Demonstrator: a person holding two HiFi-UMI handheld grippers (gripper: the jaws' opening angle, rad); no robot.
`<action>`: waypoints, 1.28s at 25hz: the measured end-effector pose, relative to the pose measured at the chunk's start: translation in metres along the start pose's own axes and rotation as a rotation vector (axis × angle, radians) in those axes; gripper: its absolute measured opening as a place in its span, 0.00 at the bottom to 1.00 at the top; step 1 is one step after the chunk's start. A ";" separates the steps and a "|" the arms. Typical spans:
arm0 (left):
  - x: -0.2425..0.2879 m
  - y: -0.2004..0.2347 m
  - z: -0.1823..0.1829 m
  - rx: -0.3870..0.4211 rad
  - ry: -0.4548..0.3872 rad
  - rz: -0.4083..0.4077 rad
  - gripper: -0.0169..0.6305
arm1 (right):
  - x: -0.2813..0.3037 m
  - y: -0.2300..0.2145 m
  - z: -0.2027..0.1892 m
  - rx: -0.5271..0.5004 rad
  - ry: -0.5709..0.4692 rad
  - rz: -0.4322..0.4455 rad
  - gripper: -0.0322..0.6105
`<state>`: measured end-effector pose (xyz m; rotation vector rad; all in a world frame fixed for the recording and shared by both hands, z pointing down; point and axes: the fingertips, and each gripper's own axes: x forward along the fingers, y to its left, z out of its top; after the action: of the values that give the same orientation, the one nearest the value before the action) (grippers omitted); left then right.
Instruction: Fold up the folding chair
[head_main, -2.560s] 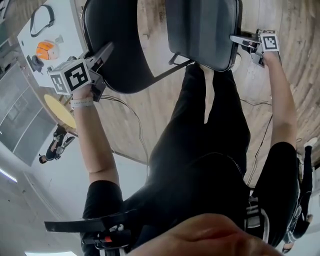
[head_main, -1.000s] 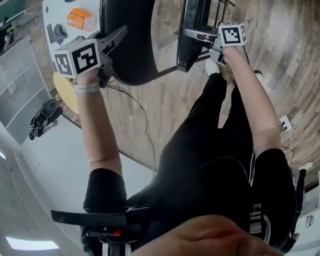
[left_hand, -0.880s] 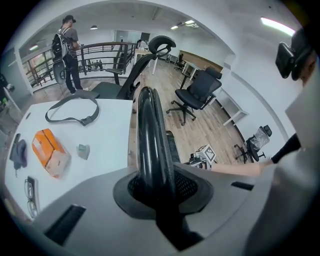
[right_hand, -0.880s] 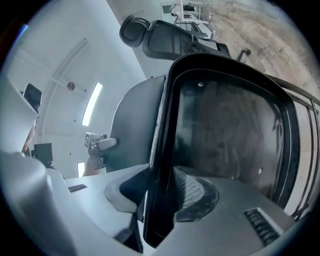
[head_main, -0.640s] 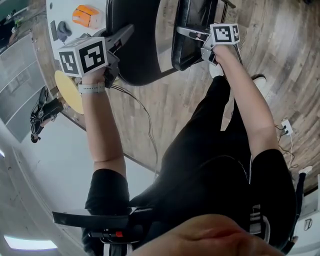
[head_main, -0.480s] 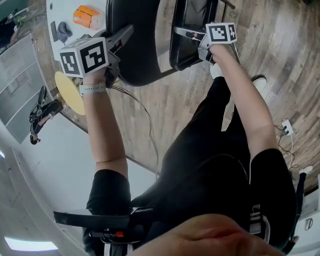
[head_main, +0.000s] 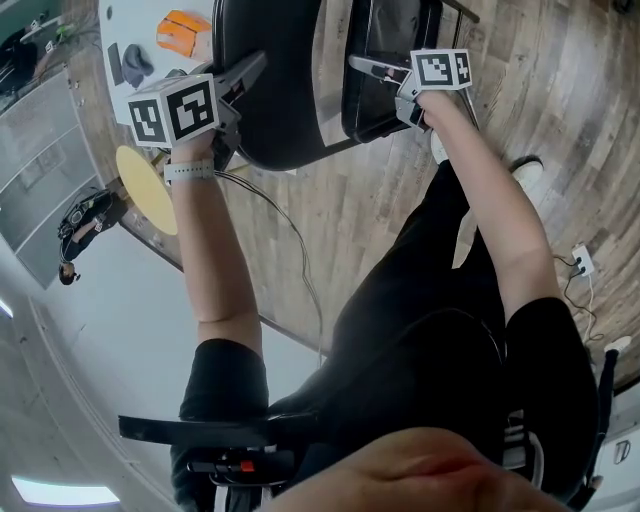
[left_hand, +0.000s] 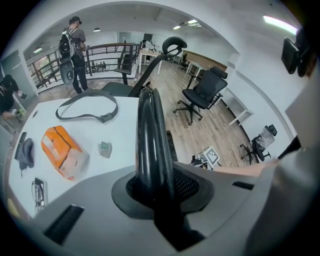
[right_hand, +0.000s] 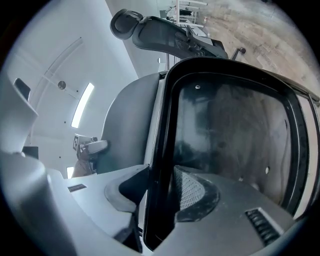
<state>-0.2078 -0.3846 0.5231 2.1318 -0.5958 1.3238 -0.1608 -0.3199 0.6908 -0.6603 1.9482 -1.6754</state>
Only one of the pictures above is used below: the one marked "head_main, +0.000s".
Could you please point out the person's face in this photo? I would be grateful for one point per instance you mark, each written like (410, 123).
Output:
(425, 475)

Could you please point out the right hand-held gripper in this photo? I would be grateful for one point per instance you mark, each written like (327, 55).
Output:
(440, 70)

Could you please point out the yellow round table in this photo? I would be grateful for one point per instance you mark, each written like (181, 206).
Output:
(145, 190)

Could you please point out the black box with red button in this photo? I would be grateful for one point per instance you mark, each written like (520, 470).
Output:
(240, 467)

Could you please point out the orange and white object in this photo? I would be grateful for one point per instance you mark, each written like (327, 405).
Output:
(182, 32)

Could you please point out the white rectangular table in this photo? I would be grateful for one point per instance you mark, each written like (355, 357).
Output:
(130, 25)

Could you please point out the black phone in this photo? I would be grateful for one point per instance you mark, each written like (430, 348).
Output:
(114, 64)

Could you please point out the black head mount band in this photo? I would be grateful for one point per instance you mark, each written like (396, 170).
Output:
(210, 430)

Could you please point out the white ceiling light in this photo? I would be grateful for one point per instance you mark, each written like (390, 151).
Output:
(5, 309)
(65, 492)

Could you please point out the black folding chair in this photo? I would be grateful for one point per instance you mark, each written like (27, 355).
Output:
(280, 100)

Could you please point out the white power strip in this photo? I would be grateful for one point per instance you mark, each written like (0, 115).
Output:
(583, 260)

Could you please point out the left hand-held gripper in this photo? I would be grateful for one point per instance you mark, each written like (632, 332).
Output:
(185, 110)

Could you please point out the person's black shirt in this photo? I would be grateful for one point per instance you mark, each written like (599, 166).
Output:
(400, 390)

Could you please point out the person's black trousers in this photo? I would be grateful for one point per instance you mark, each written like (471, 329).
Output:
(430, 250)

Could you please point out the dark blue cloth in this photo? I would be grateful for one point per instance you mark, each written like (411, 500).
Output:
(137, 62)

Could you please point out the white wrist band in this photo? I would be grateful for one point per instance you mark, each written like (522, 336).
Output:
(189, 171)

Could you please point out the person's left forearm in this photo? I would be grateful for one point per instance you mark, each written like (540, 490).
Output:
(215, 250)

